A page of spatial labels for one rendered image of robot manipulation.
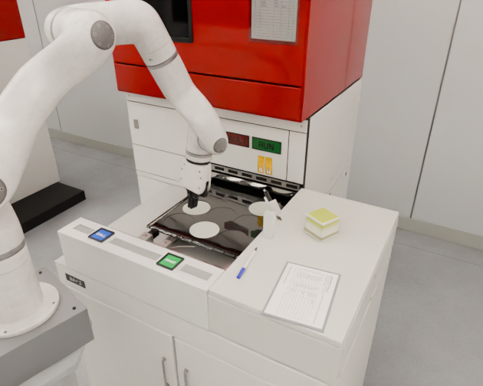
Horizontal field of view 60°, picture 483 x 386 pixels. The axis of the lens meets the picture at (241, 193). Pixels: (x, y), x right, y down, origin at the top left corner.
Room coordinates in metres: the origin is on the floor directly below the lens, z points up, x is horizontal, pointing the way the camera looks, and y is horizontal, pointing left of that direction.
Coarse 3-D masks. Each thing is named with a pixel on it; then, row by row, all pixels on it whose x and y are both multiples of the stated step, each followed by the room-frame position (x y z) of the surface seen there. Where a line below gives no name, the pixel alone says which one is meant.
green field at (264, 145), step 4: (256, 140) 1.43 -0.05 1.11; (260, 140) 1.42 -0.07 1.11; (264, 140) 1.41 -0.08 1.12; (256, 144) 1.43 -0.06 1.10; (260, 144) 1.42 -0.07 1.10; (264, 144) 1.41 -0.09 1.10; (268, 144) 1.40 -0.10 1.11; (272, 144) 1.40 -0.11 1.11; (276, 144) 1.39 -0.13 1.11; (256, 148) 1.43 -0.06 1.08; (260, 148) 1.42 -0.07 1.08; (264, 148) 1.41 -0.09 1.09; (268, 148) 1.40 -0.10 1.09; (272, 148) 1.40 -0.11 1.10; (276, 148) 1.39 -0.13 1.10; (276, 152) 1.39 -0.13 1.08
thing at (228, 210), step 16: (208, 192) 1.42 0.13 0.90; (224, 192) 1.42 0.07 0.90; (176, 208) 1.30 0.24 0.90; (224, 208) 1.30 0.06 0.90; (240, 208) 1.30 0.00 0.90; (160, 224) 1.19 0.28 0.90; (176, 224) 1.19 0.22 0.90; (192, 224) 1.19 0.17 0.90; (224, 224) 1.19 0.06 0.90; (240, 224) 1.19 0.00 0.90; (256, 224) 1.19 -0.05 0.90; (208, 240) 1.09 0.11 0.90; (224, 240) 1.10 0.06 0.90; (240, 240) 1.10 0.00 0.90
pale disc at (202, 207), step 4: (200, 204) 1.32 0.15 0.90; (204, 204) 1.32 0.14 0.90; (208, 204) 1.32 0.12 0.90; (184, 208) 1.29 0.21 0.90; (188, 208) 1.29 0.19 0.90; (192, 208) 1.29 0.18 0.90; (196, 208) 1.29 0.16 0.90; (200, 208) 1.29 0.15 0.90; (204, 208) 1.29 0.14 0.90; (208, 208) 1.29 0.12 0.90; (188, 212) 1.27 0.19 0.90; (192, 212) 1.27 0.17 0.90; (196, 212) 1.27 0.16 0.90; (200, 212) 1.27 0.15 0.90; (204, 212) 1.27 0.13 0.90
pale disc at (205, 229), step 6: (198, 222) 1.20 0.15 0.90; (204, 222) 1.20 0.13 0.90; (210, 222) 1.20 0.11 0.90; (192, 228) 1.17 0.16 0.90; (198, 228) 1.17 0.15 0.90; (204, 228) 1.17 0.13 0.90; (210, 228) 1.17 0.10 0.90; (216, 228) 1.17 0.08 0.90; (192, 234) 1.13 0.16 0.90; (198, 234) 1.13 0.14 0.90; (204, 234) 1.13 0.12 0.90; (210, 234) 1.13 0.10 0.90
